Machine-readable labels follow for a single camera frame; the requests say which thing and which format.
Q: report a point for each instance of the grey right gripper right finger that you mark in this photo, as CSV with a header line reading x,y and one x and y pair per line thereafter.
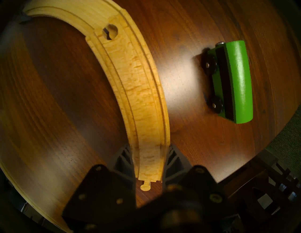
x,y
178,171

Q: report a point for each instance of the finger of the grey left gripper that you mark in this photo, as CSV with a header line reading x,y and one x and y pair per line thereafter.
x,y
25,18

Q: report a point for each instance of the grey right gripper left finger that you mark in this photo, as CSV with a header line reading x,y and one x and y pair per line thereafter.
x,y
105,195

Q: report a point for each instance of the pale curved wooden track piece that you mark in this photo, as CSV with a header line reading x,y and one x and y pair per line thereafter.
x,y
77,11

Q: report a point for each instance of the yellow curved wooden track piece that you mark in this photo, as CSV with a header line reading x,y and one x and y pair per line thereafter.
x,y
143,98

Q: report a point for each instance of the green toy train car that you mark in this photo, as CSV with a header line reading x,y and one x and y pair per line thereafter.
x,y
237,82

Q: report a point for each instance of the dark wooden slat chair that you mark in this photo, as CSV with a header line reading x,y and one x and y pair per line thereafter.
x,y
254,188

